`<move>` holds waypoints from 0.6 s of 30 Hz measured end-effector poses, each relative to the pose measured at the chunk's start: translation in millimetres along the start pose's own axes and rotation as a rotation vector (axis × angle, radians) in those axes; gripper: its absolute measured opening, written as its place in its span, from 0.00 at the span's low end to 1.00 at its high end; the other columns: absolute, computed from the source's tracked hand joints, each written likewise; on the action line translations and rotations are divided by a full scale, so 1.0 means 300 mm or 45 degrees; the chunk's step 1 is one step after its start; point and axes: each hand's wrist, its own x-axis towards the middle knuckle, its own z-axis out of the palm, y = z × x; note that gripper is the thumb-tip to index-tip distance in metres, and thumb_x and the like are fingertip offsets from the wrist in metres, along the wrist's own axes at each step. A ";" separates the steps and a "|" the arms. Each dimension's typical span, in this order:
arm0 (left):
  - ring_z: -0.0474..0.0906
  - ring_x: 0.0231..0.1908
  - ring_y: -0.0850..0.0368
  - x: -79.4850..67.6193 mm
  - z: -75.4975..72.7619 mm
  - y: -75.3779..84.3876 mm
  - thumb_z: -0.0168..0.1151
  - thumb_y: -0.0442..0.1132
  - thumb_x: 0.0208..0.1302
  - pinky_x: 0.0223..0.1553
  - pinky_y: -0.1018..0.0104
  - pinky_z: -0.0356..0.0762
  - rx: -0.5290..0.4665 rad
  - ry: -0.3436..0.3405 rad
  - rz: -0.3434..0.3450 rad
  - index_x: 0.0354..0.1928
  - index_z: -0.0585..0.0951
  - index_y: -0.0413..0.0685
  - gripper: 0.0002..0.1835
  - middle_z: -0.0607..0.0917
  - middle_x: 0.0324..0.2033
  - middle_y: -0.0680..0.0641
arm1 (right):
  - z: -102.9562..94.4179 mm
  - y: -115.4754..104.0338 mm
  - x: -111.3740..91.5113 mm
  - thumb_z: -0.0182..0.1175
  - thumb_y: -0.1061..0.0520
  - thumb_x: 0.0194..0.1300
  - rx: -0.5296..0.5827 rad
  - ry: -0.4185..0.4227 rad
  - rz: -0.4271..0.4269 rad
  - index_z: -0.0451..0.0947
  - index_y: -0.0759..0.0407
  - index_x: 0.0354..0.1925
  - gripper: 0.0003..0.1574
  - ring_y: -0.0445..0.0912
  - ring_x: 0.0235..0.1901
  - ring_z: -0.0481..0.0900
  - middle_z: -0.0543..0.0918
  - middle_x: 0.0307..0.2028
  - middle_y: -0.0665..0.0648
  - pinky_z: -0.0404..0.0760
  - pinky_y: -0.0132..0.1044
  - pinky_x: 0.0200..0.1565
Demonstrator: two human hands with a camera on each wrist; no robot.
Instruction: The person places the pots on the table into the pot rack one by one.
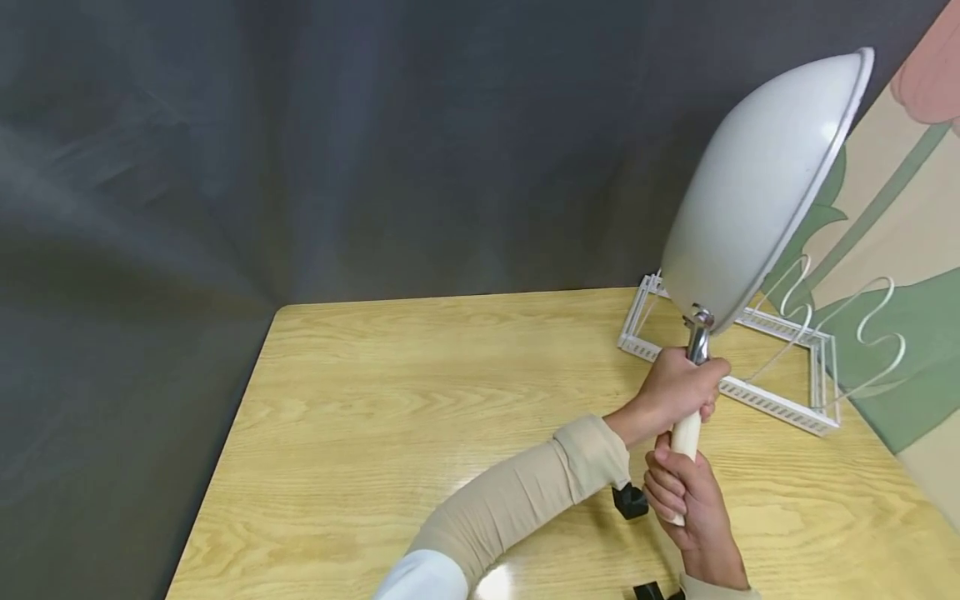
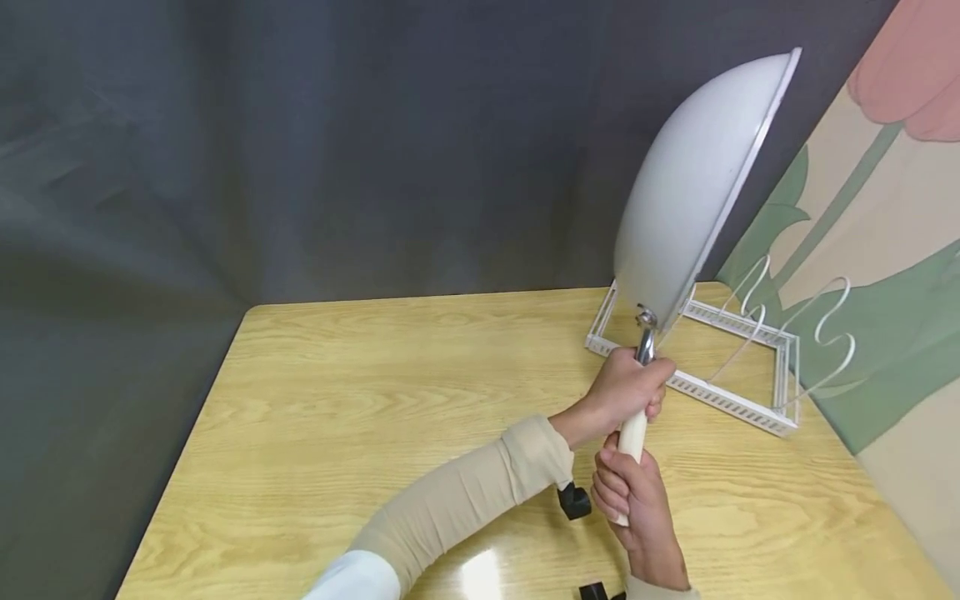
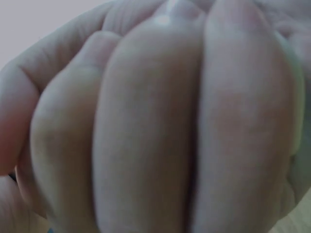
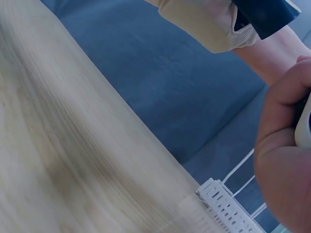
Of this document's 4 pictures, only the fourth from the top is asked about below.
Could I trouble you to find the white and black rounded object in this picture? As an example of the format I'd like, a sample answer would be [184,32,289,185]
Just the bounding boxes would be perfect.
[294,89,311,149]

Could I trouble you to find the white slotted cable duct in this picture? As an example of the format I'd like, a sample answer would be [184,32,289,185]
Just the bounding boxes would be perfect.
[195,177,262,233]

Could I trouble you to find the black wrist band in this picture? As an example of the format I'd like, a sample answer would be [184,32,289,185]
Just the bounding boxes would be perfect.
[232,0,302,40]

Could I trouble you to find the person's right hand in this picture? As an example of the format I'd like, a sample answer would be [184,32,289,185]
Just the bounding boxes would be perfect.
[253,55,311,233]

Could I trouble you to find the person's left forearm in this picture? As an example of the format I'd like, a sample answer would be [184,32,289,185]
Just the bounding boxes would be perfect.
[230,24,311,87]

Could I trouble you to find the white cable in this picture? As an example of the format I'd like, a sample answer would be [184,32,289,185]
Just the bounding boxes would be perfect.
[222,148,256,184]
[251,203,268,218]
[232,175,256,198]

